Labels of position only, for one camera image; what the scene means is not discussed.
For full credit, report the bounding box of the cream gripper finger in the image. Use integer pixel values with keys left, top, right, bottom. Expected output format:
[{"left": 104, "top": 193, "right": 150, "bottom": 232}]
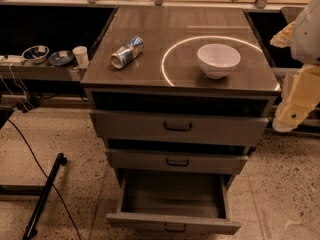
[{"left": 270, "top": 22, "right": 295, "bottom": 48}]

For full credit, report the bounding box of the white ceramic bowl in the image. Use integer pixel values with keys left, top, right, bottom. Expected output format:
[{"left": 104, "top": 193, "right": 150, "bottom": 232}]
[{"left": 197, "top": 43, "right": 241, "bottom": 79}]

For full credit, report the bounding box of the black stand leg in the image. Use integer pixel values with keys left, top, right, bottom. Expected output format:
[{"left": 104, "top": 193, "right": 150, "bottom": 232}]
[{"left": 23, "top": 153, "right": 67, "bottom": 240}]

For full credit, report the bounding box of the grey drawer cabinet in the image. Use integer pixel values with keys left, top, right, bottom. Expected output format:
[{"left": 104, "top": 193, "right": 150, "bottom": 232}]
[{"left": 80, "top": 5, "right": 282, "bottom": 188}]

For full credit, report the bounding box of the black floor cable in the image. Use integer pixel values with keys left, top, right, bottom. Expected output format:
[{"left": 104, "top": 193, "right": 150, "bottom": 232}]
[{"left": 6, "top": 118, "right": 83, "bottom": 240}]

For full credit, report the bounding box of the blue silver drink can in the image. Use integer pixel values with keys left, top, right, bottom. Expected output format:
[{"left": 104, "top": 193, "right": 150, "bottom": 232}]
[{"left": 111, "top": 36, "right": 144, "bottom": 69}]

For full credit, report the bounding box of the white bowl with dark inside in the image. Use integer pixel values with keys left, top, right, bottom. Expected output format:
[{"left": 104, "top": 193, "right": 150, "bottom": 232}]
[{"left": 22, "top": 45, "right": 49, "bottom": 64}]

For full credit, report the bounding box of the white paper cup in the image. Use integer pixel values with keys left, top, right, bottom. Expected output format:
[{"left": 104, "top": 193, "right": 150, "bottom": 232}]
[{"left": 72, "top": 46, "right": 89, "bottom": 67}]

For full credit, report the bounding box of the white power strip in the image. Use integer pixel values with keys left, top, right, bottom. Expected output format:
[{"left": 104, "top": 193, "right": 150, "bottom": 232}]
[{"left": 0, "top": 55, "right": 25, "bottom": 65}]

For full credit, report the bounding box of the dark blue shallow bowl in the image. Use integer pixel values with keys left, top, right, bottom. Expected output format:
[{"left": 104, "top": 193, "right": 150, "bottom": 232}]
[{"left": 48, "top": 50, "right": 74, "bottom": 66}]

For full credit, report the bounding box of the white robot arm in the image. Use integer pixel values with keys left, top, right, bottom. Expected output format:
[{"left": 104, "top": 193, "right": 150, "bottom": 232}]
[{"left": 270, "top": 0, "right": 320, "bottom": 132}]

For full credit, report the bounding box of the grey drawer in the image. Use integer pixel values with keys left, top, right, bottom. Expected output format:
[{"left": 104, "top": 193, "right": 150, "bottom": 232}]
[
  {"left": 107, "top": 170, "right": 240, "bottom": 235},
  {"left": 90, "top": 110, "right": 268, "bottom": 146},
  {"left": 106, "top": 149, "right": 248, "bottom": 175}
]

